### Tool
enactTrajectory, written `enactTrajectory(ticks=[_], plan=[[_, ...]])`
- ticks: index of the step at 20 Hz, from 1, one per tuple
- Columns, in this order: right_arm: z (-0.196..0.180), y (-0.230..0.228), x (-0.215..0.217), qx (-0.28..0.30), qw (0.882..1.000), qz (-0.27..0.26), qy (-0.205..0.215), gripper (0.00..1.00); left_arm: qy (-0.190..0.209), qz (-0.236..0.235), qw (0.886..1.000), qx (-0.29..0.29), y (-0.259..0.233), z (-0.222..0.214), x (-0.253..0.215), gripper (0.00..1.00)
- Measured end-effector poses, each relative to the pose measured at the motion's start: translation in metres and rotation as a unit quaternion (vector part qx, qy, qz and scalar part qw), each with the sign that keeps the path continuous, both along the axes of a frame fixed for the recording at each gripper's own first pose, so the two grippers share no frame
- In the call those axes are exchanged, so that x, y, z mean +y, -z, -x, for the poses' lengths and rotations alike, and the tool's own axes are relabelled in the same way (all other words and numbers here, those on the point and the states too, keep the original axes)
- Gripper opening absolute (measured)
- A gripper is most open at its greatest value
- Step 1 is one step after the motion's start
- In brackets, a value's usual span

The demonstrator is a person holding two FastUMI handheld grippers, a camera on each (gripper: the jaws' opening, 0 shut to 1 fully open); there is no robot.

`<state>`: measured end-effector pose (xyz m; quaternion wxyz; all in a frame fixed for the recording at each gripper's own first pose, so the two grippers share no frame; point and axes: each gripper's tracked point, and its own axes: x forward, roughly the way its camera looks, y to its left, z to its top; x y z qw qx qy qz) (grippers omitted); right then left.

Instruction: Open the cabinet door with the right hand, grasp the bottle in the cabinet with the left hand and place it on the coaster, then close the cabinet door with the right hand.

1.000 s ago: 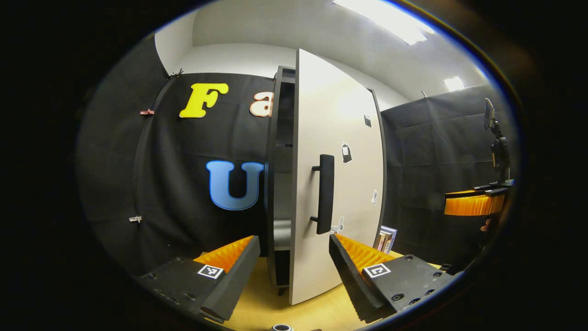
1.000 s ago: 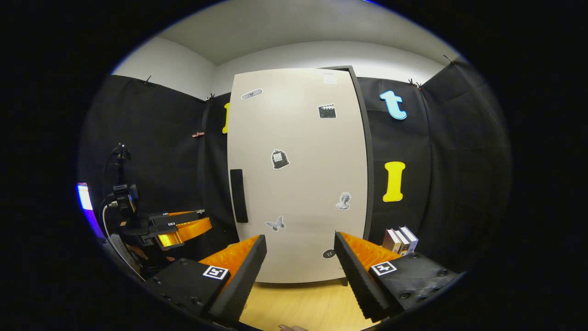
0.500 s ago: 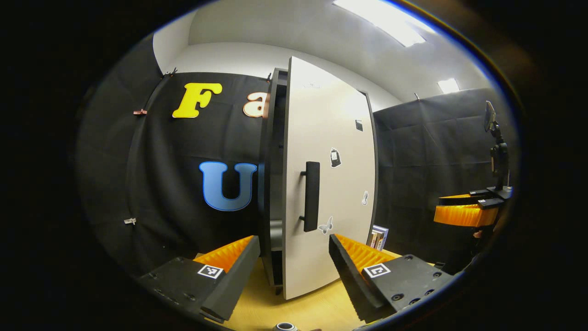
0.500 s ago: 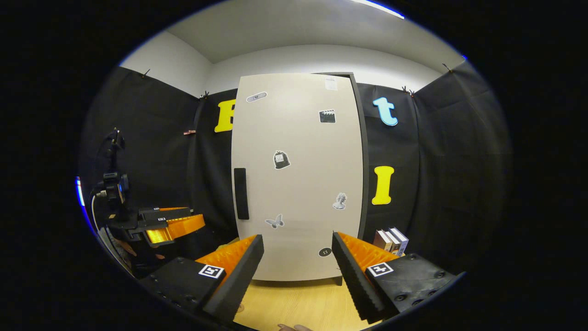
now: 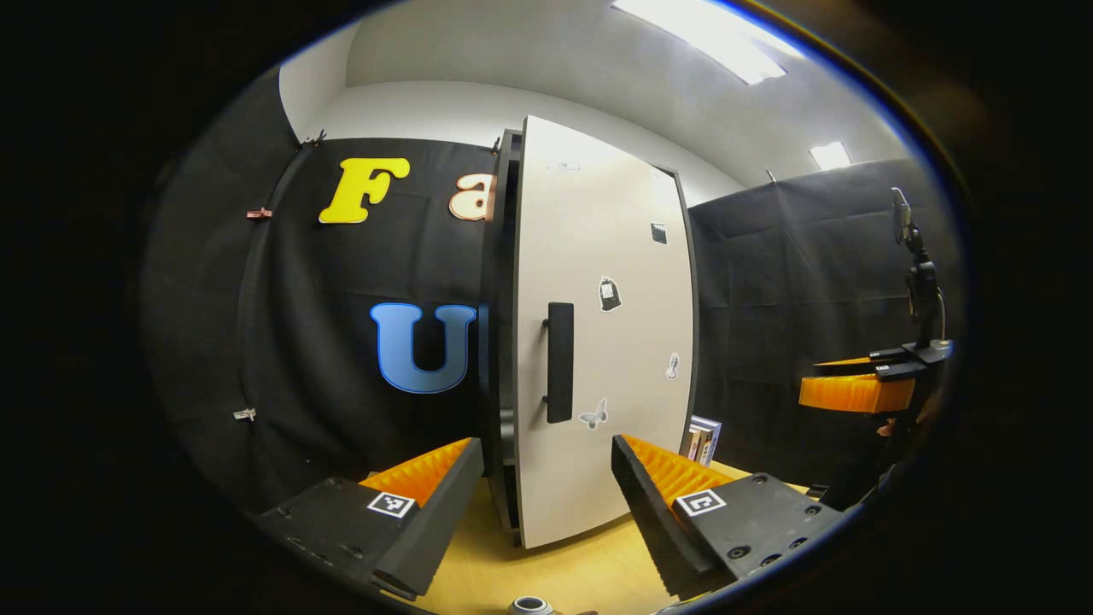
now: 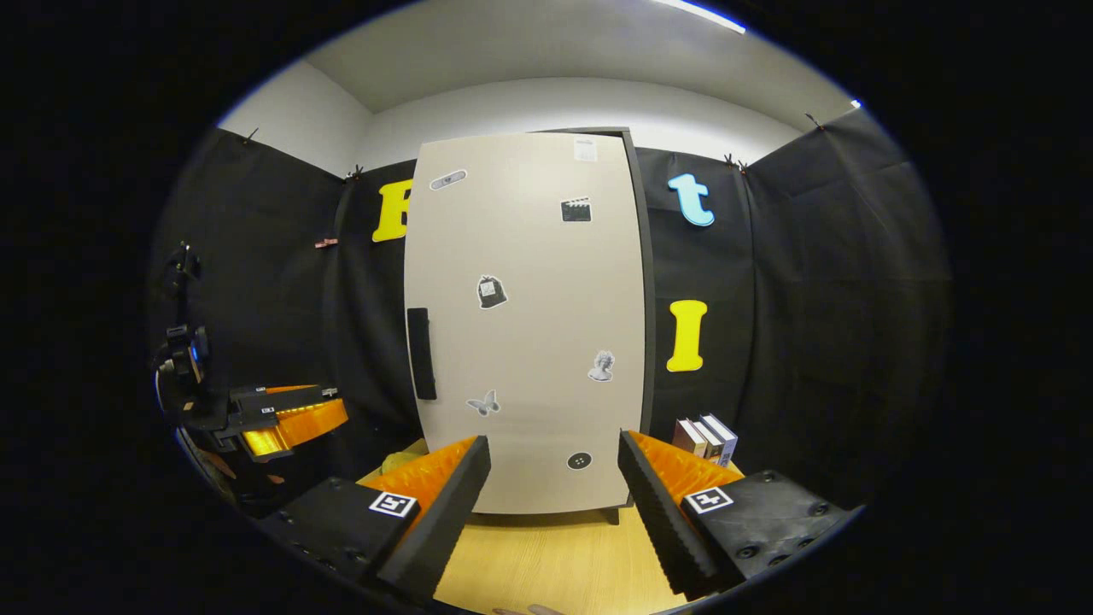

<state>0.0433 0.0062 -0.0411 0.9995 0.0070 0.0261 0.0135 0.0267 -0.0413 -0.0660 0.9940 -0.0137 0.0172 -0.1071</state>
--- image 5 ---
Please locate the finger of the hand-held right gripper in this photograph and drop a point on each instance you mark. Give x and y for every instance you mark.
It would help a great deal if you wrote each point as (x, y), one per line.
(854, 393)
(909, 350)

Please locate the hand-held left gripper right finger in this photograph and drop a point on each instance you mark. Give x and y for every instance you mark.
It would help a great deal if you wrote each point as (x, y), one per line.
(653, 530)

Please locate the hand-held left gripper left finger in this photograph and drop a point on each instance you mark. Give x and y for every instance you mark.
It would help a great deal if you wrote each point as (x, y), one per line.
(435, 530)

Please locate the beige cabinet door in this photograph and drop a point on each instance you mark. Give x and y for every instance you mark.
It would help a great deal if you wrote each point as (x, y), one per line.
(598, 213)

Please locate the dark grey cabinet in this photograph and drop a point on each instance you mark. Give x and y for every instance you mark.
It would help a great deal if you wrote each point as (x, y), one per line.
(499, 342)

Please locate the black phone stand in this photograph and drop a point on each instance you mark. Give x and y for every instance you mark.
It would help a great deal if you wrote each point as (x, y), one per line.
(920, 282)

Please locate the brown book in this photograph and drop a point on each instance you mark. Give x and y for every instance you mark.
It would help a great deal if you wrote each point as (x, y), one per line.
(690, 442)

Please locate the small ceiling light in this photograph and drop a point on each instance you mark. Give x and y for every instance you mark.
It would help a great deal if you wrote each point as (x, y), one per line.
(830, 155)

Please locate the black backdrop cloth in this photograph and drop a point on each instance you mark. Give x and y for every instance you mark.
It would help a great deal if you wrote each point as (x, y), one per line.
(299, 342)

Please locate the red clothespin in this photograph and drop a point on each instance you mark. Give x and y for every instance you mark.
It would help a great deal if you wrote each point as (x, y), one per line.
(259, 213)

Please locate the long ceiling light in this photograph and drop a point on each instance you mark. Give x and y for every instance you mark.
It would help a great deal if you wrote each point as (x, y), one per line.
(709, 34)

